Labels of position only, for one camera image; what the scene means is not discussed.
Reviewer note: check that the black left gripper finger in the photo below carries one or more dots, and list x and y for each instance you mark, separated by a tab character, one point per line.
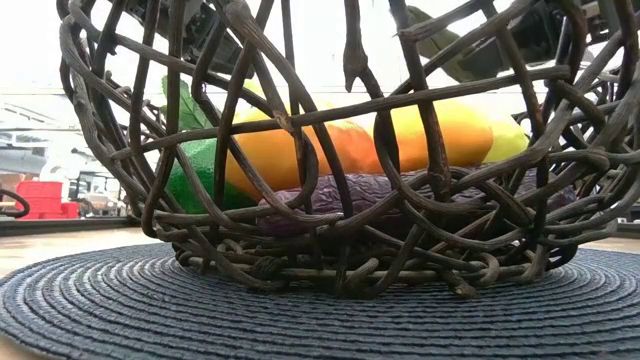
220	47

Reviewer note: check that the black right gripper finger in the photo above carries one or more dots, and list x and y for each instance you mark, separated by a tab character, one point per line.
482	62

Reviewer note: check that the dark green vegetable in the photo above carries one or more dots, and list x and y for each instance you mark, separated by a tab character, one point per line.
437	47

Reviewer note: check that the yellow-orange oval fruit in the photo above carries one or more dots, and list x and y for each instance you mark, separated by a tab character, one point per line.
465	135

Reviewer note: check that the yellow-green apple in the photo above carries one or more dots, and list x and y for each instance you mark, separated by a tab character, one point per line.
510	142

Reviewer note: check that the red and yellow mango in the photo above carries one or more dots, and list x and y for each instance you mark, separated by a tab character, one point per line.
265	160

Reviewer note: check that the green lime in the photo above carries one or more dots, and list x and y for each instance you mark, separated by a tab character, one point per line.
197	175

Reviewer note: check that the purple wrinkled vegetable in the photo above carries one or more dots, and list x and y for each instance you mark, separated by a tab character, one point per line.
350	192

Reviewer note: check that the dark brown wicker basket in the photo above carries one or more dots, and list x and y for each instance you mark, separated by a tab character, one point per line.
267	267

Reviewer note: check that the red plastic bin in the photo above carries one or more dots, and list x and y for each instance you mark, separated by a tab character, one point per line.
40	205
45	215
70	210
40	189

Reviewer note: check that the black curved loop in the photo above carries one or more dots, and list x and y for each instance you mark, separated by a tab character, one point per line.
25	204

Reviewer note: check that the dark blue round woven placemat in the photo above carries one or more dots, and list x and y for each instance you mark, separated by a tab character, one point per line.
320	325

